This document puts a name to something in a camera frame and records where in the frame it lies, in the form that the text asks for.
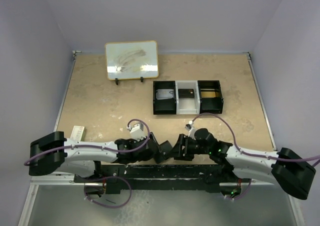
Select black white card sorting tray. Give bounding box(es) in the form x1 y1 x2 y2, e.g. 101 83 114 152
153 80 224 115

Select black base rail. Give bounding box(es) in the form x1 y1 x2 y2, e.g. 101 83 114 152
74 164 249 194

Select silver VIP cards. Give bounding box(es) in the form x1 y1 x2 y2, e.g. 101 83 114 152
155 89 175 100

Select white board with yellow rim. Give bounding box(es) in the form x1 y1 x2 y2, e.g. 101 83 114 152
104 40 159 84

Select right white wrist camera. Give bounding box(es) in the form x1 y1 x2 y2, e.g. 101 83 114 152
185 120 197 139

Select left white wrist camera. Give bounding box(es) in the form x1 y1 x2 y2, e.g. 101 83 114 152
126 122 147 141

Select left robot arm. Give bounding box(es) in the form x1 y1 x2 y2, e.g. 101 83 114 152
25 131 173 182

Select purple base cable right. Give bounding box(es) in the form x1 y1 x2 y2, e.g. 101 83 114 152
223 179 252 201

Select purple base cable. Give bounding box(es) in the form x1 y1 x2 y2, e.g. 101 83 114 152
83 175 133 209
223 179 252 201

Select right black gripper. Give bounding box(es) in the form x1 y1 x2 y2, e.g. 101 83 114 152
167 133 211 161

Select black VIP cards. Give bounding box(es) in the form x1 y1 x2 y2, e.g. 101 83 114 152
178 88 195 99

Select small white green box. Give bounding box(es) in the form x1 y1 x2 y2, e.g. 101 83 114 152
70 125 86 141

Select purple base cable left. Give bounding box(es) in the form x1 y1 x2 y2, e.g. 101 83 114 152
83 175 133 209

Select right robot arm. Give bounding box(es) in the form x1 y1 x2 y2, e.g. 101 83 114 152
172 128 316 200

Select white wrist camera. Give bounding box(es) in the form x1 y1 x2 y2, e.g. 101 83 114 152
185 120 197 139
126 122 147 141

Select gold cards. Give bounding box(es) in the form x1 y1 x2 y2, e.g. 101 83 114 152
200 88 222 99

